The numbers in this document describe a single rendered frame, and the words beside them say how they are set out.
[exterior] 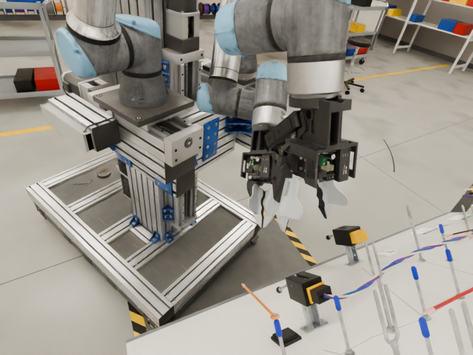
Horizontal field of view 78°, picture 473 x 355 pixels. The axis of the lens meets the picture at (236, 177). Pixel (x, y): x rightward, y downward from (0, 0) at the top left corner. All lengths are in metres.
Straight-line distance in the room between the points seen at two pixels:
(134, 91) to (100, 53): 0.17
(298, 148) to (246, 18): 0.19
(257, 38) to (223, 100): 0.34
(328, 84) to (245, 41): 0.14
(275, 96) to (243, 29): 0.24
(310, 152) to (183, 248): 1.39
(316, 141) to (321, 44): 0.12
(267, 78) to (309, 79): 0.29
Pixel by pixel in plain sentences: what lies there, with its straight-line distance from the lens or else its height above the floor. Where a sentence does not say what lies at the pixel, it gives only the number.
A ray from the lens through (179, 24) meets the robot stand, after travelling 1.12.
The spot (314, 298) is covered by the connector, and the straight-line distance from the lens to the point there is 0.54.
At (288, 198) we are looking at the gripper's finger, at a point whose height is 1.29.
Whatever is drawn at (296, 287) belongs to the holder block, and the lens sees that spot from 0.56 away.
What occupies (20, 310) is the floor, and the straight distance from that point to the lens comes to 1.98.
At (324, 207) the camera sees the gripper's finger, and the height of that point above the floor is 1.25.
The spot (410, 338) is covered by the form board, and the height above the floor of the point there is 1.15.
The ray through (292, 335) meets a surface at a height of 1.07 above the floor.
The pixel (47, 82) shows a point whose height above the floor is 0.26.
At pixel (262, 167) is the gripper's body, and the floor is 1.23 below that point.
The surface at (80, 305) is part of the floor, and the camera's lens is 1.88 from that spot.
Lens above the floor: 1.58
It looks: 39 degrees down
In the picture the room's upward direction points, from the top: 8 degrees clockwise
